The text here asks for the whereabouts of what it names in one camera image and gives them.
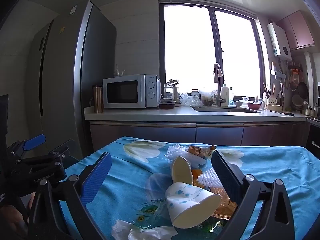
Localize clear amber plastic tray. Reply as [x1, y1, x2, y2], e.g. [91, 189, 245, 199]
[210, 187, 238, 220]

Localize white tissue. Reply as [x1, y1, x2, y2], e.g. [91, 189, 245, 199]
[111, 219, 178, 240]

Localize white foam fruit net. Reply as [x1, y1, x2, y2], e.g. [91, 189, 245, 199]
[196, 168, 223, 188]

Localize floral paper cup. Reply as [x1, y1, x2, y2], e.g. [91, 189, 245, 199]
[165, 182, 221, 229]

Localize orange peel piece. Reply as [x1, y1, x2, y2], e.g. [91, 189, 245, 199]
[191, 169, 204, 188]

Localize green printed plastic bag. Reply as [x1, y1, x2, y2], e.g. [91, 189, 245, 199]
[132, 199, 226, 239]

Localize gold snack wrapper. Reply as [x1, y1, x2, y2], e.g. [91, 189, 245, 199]
[187, 145, 216, 159]

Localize crushed paper cup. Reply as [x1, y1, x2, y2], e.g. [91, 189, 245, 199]
[171, 156, 193, 185]

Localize dark lower kitchen cabinets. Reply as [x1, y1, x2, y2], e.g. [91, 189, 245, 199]
[90, 121, 310, 150]

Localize kitchen faucet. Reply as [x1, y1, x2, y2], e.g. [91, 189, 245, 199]
[213, 62, 225, 107]

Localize blue floral tablecloth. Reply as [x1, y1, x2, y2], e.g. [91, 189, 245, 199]
[66, 137, 319, 239]

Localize copper thermos tumbler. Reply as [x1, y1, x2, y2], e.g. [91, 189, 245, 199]
[93, 85, 103, 113]

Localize grey refrigerator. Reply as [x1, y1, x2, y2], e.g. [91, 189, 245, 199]
[24, 0, 117, 159]

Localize red bowl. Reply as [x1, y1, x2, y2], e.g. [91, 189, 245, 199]
[247, 102, 261, 111]

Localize white microwave oven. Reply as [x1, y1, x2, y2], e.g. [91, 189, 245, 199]
[103, 74, 161, 108]

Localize white soap bottle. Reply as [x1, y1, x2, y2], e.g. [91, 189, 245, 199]
[220, 81, 229, 107]

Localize hanging frying pan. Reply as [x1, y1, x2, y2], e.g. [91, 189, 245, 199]
[297, 81, 309, 100]

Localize dark red food container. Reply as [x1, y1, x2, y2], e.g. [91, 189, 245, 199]
[159, 100, 175, 109]

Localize clear plastic bag on counter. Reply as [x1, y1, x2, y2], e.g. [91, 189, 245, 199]
[180, 93, 203, 107]

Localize glass electric kettle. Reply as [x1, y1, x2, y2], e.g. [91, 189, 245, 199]
[164, 79, 180, 102]

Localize white water heater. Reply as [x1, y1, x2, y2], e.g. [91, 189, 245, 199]
[267, 22, 292, 61]

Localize pink wall cabinet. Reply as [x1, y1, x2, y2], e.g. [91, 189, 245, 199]
[276, 10, 315, 50]

